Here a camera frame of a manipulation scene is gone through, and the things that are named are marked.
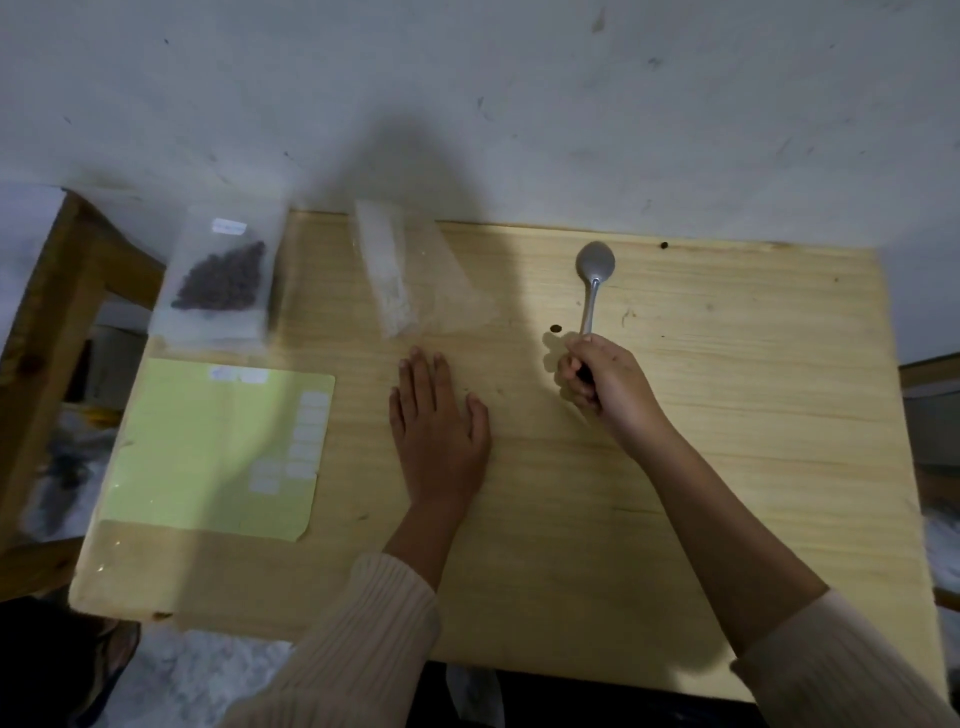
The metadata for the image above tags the brown wooden frame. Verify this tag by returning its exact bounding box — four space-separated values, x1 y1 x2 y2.
0 190 167 603

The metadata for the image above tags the dark slipper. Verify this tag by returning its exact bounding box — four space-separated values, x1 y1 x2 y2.
73 618 143 728

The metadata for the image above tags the group of white label stickers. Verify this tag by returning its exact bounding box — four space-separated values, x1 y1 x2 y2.
209 365 333 497

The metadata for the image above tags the person's right hand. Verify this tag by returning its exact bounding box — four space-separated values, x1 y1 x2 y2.
556 333 670 453

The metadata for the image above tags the yellow-green sticker sheet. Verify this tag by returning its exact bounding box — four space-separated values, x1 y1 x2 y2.
97 357 337 543

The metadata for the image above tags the person's left forearm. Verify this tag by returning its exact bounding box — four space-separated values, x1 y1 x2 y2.
223 501 472 728

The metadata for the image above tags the metal spoon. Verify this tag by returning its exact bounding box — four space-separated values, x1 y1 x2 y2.
574 240 618 385

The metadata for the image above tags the empty clear plastic bag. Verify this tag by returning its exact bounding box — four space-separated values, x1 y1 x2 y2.
351 198 501 341

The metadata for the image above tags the clear bag of dark beans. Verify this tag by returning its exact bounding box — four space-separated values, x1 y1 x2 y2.
147 204 291 355

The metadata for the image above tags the person's right forearm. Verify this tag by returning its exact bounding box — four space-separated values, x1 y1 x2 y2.
621 418 960 728

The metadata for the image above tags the person's left hand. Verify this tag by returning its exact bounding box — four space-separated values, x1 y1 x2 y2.
387 345 493 513

